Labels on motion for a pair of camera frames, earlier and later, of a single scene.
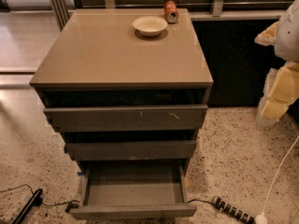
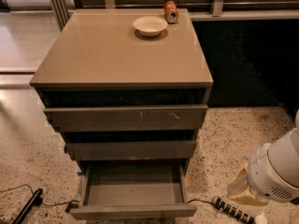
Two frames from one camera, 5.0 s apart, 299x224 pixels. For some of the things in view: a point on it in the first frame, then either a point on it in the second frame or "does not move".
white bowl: (149, 25) does not move
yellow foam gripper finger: (268, 35) -> (240, 190)
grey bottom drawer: (123, 190) does not move
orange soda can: (171, 12) does not move
